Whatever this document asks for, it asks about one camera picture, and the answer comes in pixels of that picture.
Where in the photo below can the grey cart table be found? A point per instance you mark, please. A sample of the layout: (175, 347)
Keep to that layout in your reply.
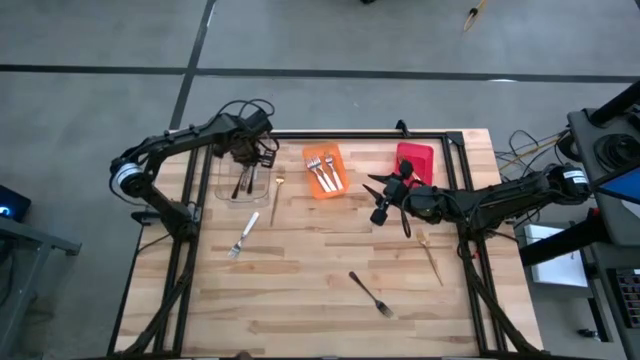
(580, 135)

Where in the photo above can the black frame clamp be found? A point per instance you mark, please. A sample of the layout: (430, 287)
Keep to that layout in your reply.
(402, 128)

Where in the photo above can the yellow floor tool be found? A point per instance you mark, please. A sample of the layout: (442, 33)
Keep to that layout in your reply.
(472, 15)

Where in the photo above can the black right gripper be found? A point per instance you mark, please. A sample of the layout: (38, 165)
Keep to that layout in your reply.
(395, 192)

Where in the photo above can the black stand beam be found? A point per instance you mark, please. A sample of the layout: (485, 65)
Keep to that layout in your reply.
(560, 245)

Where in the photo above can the black aluminium table frame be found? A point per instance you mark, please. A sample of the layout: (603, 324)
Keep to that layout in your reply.
(350, 135)

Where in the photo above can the grey side desk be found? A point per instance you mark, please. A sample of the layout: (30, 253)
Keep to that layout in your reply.
(30, 280)

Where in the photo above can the clear plastic bin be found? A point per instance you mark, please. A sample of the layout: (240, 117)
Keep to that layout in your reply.
(225, 180)

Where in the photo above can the black box with blue light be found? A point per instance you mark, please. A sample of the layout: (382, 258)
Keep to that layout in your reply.
(15, 202)

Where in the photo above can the red plastic bin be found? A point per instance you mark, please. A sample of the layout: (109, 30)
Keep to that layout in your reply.
(425, 160)

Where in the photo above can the monitor with blue screen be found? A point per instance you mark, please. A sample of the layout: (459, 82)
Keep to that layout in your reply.
(622, 187)

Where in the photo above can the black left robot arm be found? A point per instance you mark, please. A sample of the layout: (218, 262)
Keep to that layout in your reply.
(175, 137)

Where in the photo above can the black keyboard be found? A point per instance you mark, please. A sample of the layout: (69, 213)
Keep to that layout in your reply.
(629, 300)

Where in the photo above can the white box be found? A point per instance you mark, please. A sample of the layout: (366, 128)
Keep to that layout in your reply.
(555, 260)

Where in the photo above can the grey keyboard desk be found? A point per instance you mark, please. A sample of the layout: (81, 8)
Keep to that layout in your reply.
(600, 255)

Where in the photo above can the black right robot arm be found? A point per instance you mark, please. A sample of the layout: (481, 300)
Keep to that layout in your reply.
(500, 197)

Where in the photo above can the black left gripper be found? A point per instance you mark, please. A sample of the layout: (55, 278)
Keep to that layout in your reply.
(247, 150)

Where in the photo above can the orange plastic bin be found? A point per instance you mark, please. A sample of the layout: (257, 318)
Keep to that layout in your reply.
(313, 180)

